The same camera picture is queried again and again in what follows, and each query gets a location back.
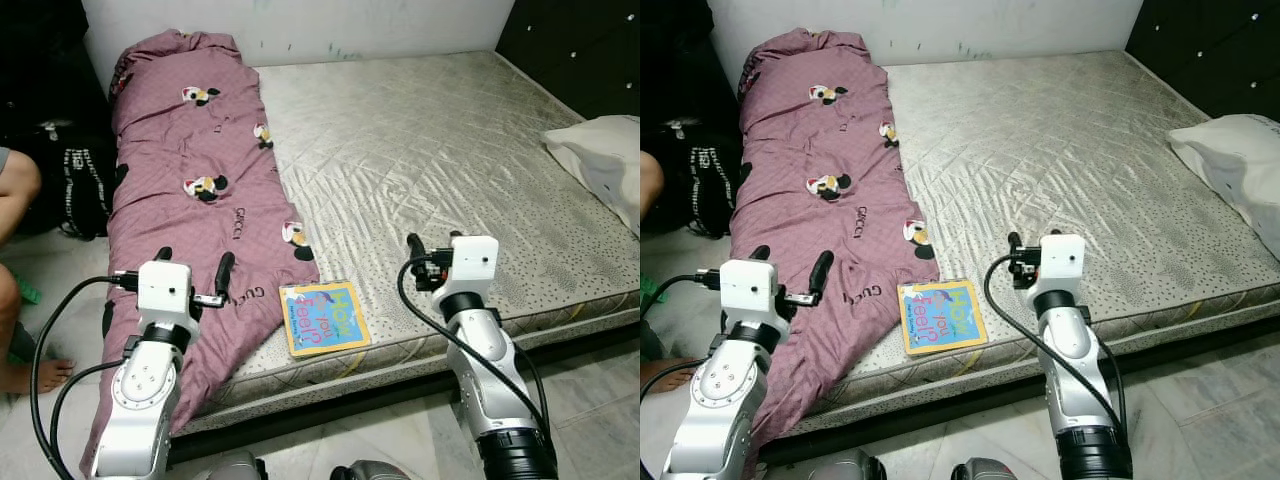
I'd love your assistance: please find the colourful children's book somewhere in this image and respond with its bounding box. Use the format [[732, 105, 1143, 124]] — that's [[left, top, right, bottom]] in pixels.
[[277, 281, 374, 359], [896, 279, 992, 357]]

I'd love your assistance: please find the white pillow black lettering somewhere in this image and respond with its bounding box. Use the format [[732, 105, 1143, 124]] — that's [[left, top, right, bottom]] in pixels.
[[1167, 112, 1280, 264], [542, 114, 641, 237]]

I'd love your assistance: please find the grey quilted mattress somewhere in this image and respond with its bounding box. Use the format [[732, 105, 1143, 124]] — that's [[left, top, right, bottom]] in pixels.
[[165, 50, 641, 437], [790, 50, 1280, 412]]

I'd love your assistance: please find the black bag white lettering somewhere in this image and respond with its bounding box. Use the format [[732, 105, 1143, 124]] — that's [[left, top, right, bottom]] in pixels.
[[679, 119, 747, 240], [19, 117, 120, 242]]

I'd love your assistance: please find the purple cartoon print quilt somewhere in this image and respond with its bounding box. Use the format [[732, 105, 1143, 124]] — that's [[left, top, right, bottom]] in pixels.
[[79, 29, 322, 477], [724, 27, 942, 452]]

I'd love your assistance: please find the person in grey shorts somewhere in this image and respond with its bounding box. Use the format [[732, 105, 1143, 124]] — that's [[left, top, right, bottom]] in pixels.
[[640, 149, 702, 397], [0, 144, 77, 397]]

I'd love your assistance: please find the robot left leg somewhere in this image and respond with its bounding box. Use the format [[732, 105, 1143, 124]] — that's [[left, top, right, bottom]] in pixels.
[[194, 449, 267, 480], [799, 449, 887, 480]]

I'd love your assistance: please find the robot leg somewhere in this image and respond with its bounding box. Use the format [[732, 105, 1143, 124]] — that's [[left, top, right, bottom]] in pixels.
[[194, 449, 267, 480], [329, 459, 412, 480], [949, 457, 1017, 480], [799, 449, 887, 480]]

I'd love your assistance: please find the robot right leg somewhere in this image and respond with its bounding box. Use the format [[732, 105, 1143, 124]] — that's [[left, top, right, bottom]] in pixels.
[[329, 459, 412, 480], [949, 457, 1017, 480]]

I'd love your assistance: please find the black tufted headboard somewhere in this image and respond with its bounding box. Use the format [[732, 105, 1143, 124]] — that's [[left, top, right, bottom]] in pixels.
[[1124, 0, 1280, 122], [496, 0, 641, 122]]

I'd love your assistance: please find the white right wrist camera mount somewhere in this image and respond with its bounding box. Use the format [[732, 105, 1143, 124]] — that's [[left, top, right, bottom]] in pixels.
[[439, 235, 502, 312], [1029, 233, 1089, 312]]

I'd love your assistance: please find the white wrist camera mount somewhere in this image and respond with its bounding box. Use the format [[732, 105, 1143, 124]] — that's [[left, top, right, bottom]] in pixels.
[[134, 259, 202, 342], [1029, 233, 1089, 312], [717, 257, 792, 342], [439, 235, 502, 312]]

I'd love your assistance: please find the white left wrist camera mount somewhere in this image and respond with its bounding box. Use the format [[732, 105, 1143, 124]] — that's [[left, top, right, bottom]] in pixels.
[[717, 257, 792, 342], [134, 259, 202, 342]]

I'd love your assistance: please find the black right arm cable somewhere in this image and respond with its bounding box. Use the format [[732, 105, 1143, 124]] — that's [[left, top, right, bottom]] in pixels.
[[396, 256, 549, 436], [982, 254, 1127, 436]]

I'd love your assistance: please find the long black left arm cable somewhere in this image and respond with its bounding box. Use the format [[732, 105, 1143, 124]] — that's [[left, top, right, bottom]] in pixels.
[[640, 272, 723, 306], [29, 272, 141, 480]]

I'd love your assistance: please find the short black left arm cable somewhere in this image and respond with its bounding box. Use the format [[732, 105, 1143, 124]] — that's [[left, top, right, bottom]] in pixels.
[[640, 358, 709, 401], [48, 358, 126, 480]]

